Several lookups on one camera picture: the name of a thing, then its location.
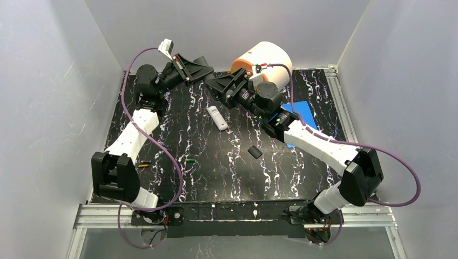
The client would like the purple cable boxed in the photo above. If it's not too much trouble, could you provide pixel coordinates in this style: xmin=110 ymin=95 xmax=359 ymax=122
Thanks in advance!
xmin=117 ymin=47 xmax=184 ymax=249
xmin=266 ymin=63 xmax=422 ymax=247

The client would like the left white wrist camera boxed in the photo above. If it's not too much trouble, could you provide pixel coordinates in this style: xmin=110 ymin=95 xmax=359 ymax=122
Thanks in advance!
xmin=157 ymin=38 xmax=174 ymax=61

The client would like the aluminium frame rail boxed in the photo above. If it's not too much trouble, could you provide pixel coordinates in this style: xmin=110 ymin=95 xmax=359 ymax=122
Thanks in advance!
xmin=66 ymin=204 xmax=134 ymax=258

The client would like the black remote battery cover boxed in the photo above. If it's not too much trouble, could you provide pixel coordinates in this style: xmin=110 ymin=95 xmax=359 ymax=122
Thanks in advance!
xmin=248 ymin=146 xmax=262 ymax=159

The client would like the white remote control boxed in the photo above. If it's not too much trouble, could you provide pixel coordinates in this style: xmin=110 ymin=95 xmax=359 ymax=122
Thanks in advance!
xmin=206 ymin=106 xmax=228 ymax=131

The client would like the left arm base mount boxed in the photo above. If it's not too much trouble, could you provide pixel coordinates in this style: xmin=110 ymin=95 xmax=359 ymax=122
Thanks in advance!
xmin=131 ymin=206 xmax=184 ymax=247

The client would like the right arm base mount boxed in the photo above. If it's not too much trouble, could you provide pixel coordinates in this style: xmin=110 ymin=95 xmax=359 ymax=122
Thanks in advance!
xmin=279 ymin=203 xmax=344 ymax=247

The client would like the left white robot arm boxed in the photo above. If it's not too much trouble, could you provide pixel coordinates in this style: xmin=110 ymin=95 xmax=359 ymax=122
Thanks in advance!
xmin=91 ymin=54 xmax=214 ymax=210

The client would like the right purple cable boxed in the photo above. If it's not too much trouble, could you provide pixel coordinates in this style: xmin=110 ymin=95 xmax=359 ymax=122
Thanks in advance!
xmin=266 ymin=63 xmax=422 ymax=247

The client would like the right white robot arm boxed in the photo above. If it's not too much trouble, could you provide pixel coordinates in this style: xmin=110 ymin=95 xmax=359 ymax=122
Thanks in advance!
xmin=204 ymin=68 xmax=383 ymax=221

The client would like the round white drawer cabinet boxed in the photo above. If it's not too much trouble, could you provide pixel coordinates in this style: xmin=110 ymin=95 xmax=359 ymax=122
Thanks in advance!
xmin=231 ymin=42 xmax=292 ymax=91

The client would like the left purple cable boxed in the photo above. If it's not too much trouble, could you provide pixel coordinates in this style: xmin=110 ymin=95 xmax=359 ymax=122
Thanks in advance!
xmin=117 ymin=47 xmax=184 ymax=249

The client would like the blue rectangular pad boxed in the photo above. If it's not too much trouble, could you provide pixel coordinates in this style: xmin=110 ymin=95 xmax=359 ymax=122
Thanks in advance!
xmin=281 ymin=101 xmax=318 ymax=148

